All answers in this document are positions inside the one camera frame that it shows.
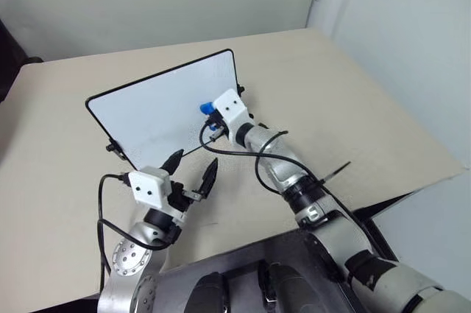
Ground dark rounded shape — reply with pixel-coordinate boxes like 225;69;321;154
183;271;232;313
256;261;318;313

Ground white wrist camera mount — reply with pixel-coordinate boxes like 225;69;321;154
213;88;252;141
126;166;172;215

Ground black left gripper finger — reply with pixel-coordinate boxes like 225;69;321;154
194;158;220;201
160;149;185;177

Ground black zip tie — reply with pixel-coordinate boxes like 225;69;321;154
319;160;353;186

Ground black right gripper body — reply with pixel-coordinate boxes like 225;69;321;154
215;114;232;142

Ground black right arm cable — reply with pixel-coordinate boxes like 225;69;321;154
198;121;291;200

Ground white board with black frame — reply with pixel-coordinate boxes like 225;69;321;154
85;48;246;171

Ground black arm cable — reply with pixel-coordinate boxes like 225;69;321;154
198;121;291;200
96;172;130;292

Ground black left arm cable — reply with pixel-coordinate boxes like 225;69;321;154
96;172;130;292

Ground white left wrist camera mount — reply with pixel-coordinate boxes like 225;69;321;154
126;166;172;215

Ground black whiteboard stand clip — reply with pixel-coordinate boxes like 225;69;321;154
105;138;125;161
236;83;259;124

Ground blue whiteboard eraser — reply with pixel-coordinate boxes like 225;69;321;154
198;101;217;117

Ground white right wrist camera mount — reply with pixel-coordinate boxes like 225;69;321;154
213;88;252;141

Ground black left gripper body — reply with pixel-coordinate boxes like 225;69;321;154
166;181;203;215

